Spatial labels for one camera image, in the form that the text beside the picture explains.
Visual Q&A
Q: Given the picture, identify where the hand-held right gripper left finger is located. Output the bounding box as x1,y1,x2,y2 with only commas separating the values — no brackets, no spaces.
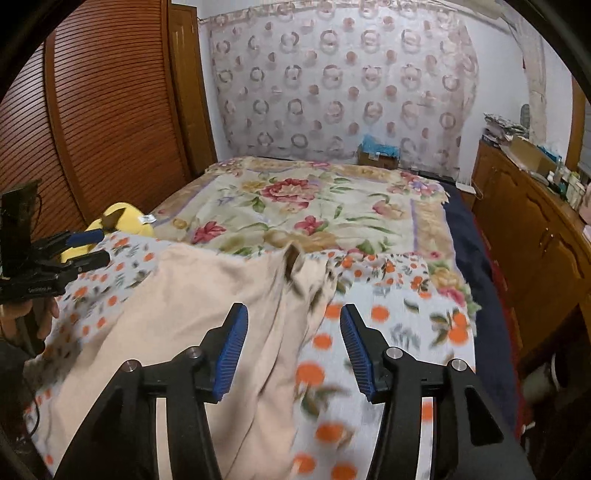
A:
53,302,250,480

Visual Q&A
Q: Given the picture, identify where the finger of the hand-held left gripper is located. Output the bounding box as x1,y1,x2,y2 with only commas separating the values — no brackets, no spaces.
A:
45,250,112,285
33,229,106,259

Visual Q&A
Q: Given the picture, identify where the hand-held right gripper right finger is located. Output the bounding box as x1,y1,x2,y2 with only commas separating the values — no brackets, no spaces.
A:
339,303,536,480

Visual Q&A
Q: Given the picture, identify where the beige printed t-shirt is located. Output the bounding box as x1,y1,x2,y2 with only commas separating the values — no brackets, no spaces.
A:
46,242,340,480

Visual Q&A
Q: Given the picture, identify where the person's left forearm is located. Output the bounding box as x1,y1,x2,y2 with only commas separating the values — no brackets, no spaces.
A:
0,338,37,407

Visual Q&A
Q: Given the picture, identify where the person's left hand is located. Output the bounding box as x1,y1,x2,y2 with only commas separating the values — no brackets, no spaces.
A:
0,298,61,343

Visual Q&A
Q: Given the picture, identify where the yellow plush toy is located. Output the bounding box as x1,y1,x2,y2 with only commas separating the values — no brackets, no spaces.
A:
60,202,158,264

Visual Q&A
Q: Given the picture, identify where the orange fruit print blanket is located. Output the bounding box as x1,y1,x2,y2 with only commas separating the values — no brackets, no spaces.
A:
23,233,478,480

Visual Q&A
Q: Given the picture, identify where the wooden louvered wardrobe door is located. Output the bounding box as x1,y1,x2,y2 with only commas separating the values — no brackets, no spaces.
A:
0,0,218,236

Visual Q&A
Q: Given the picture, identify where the dark blue bedsheet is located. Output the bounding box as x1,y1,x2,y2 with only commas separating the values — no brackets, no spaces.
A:
443,185,522,435

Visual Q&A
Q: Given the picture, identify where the red bed skirt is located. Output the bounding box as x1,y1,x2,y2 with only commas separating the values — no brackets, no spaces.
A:
489,258,536,435

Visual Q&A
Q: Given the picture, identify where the floral blanket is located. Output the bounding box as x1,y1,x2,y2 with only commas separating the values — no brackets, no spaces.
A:
152,156,481,315

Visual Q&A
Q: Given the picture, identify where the grey round container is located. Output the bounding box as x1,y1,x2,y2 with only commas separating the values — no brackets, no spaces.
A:
524,364,560,402

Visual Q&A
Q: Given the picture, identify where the cardboard box with blue packets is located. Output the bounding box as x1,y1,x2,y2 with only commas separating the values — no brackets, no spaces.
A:
357,135,402,169

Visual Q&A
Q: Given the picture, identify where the wooden sideboard cabinet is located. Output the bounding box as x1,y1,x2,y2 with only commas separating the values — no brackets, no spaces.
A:
471,138,591,370

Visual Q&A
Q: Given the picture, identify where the open cardboard box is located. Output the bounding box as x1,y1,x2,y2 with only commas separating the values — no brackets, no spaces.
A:
501,136,557,174

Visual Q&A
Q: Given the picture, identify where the stack of folded patterned cloths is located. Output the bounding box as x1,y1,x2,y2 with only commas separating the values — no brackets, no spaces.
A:
482,112,527,141

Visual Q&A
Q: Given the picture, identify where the row of small bottles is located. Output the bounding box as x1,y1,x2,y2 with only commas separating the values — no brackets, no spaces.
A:
547,157,587,206

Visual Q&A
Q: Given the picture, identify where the circle patterned sheer curtain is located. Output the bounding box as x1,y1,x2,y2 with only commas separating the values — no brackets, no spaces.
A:
203,0,481,178

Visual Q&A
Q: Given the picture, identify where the white lace curtain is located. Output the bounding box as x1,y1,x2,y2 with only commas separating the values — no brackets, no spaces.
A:
519,28,548,141

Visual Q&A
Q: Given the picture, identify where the wooden window frame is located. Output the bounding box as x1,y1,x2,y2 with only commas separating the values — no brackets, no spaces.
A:
566,76,589,160

